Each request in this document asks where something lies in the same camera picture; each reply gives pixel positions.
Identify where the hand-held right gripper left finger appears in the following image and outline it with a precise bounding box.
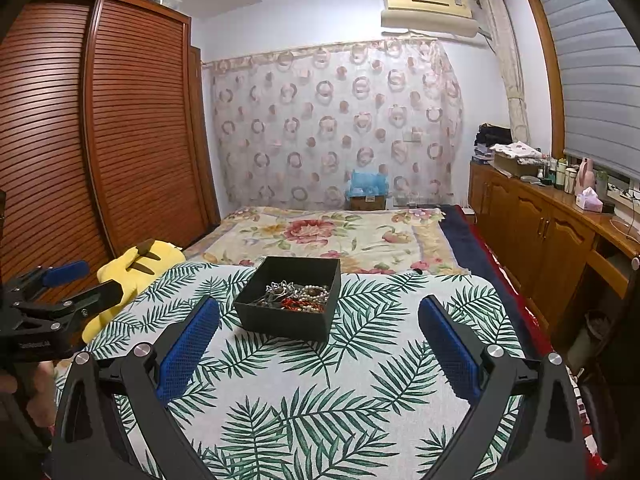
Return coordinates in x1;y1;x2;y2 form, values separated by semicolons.
51;295;222;480

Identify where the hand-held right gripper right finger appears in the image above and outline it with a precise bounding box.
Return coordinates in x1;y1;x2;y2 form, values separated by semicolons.
417;294;587;480

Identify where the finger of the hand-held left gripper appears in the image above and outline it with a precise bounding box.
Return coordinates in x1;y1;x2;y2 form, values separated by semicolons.
0;260;91;308
10;279;124;331

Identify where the black jewelry box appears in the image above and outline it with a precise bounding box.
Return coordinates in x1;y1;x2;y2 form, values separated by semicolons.
233;256;342;344

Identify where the silver charm bracelet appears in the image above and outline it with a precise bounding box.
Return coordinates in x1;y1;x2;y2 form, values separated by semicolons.
264;279;297;303

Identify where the white pearl bracelet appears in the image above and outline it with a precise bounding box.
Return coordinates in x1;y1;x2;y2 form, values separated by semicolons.
295;284;332;307

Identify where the person's left hand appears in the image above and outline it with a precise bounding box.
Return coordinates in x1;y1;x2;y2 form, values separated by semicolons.
0;361;58;428

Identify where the yellow plush toy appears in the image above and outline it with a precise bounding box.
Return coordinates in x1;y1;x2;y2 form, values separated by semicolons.
81;239;187;344

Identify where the red blanket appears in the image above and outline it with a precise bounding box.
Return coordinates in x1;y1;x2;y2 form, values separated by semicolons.
462;209;553;357

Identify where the dark blue blanket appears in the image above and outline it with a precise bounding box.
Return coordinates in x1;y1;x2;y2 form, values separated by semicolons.
439;203;502;282

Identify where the green leaf print blanket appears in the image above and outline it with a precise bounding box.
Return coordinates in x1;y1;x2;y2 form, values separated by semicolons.
52;260;542;480

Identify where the wooden cabinet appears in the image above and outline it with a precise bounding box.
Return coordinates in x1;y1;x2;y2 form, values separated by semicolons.
468;159;640;347

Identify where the grey trash bin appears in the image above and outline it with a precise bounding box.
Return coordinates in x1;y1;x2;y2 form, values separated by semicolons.
567;309;609;372

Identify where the brown slatted wooden wardrobe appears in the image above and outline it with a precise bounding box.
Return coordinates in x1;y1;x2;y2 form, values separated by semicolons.
0;0;222;307

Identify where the small cardboard box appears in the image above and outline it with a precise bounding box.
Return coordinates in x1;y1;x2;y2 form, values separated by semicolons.
349;194;387;211

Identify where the floral blanket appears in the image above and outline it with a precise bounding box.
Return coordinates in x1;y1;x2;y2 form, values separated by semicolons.
182;205;472;277

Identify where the blue plastic bag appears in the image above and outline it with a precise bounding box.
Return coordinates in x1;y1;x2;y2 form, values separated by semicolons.
346;168;392;199

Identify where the cardboard box with floral cloth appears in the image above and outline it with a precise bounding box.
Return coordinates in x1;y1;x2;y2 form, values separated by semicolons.
489;140;544;178

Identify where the pink tissue box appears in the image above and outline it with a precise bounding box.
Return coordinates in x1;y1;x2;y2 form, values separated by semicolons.
573;187;605;211

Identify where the stack of folded clothes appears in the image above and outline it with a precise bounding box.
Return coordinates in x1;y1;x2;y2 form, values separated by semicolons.
472;122;514;164

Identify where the pink bottle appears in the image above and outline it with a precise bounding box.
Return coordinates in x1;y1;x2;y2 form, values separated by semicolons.
577;157;596;194

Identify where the white power strip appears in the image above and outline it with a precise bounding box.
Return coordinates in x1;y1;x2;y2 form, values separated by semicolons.
605;182;640;202

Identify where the circle pattern sheer curtain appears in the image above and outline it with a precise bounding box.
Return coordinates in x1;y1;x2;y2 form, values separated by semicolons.
201;36;464;212

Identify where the beige tied window curtain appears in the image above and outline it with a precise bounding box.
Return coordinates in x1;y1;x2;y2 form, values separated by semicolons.
476;0;532;147

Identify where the grey window blind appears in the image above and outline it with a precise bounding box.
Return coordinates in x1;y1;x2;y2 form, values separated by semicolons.
531;0;640;182

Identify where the wall air conditioner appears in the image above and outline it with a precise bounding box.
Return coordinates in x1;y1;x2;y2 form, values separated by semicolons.
380;0;494;44

